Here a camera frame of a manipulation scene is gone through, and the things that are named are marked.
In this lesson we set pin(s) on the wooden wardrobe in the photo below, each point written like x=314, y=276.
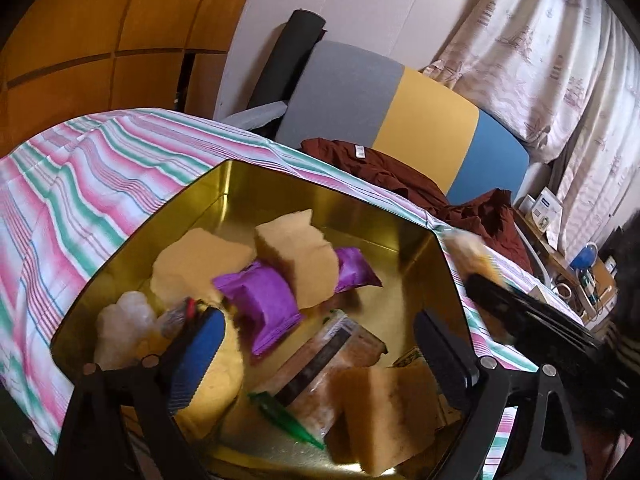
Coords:
x=100, y=20

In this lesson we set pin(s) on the white box blue label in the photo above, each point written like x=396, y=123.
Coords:
x=546, y=210

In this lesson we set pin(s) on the patterned white curtain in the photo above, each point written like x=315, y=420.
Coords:
x=600, y=170
x=525, y=35

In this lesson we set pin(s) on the gold tin box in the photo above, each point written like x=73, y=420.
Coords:
x=280, y=185

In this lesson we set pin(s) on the purple snack packet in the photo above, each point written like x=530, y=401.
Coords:
x=265, y=305
x=355, y=270

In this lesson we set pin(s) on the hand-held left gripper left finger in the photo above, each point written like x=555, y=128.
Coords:
x=200, y=350

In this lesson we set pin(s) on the white plastic wrap ball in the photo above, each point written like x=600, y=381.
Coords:
x=122, y=325

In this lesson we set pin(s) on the dark red garment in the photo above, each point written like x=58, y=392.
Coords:
x=390, y=170

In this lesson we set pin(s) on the black rolled mat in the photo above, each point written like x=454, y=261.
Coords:
x=295, y=45

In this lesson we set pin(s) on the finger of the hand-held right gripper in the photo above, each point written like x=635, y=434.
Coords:
x=530, y=320

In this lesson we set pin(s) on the small clear wrapped snack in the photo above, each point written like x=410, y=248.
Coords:
x=175, y=320

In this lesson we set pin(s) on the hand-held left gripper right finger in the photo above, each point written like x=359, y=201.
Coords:
x=440, y=345

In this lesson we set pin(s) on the yellow label snack packet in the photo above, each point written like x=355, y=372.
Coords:
x=470, y=252

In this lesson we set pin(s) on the clear brown snack packet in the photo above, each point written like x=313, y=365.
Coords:
x=325, y=355

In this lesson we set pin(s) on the wooden side table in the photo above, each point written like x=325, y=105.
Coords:
x=555, y=260

